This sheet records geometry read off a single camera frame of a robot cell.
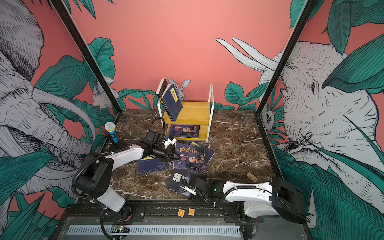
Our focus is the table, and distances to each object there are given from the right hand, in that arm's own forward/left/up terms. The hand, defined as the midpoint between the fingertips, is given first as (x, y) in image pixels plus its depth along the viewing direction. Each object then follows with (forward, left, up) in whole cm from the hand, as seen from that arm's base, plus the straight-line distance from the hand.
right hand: (190, 190), depth 79 cm
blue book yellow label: (+41, +12, +26) cm, 50 cm away
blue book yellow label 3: (+24, -11, -3) cm, 27 cm away
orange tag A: (-10, -1, -3) cm, 10 cm away
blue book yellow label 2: (+15, +24, -2) cm, 28 cm away
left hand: (+15, +6, +9) cm, 18 cm away
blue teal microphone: (+27, +44, +21) cm, 55 cm away
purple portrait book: (+17, 0, +5) cm, 18 cm away
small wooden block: (+8, -36, -3) cm, 37 cm away
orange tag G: (-10, +5, -2) cm, 11 cm away
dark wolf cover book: (+8, +3, -3) cm, 9 cm away
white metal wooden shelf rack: (+34, -1, +16) cm, 37 cm away
